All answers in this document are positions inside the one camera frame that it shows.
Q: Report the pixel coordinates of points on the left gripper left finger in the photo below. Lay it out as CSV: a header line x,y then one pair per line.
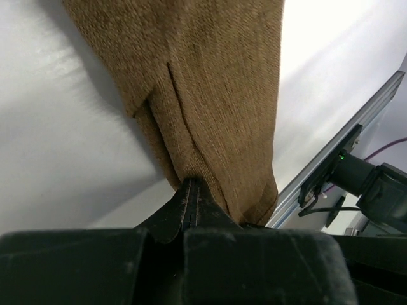
x,y
140,265

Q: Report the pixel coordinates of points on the brown cloth napkin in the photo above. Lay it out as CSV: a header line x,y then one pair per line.
x,y
202,80

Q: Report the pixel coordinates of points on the aluminium front rail frame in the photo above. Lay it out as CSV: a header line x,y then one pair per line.
x,y
286,214

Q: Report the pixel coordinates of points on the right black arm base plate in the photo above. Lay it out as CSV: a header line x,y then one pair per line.
x,y
312,186

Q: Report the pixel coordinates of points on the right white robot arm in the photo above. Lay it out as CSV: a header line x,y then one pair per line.
x,y
381,189

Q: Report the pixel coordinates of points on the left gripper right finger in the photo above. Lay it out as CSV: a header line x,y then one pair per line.
x,y
225,264

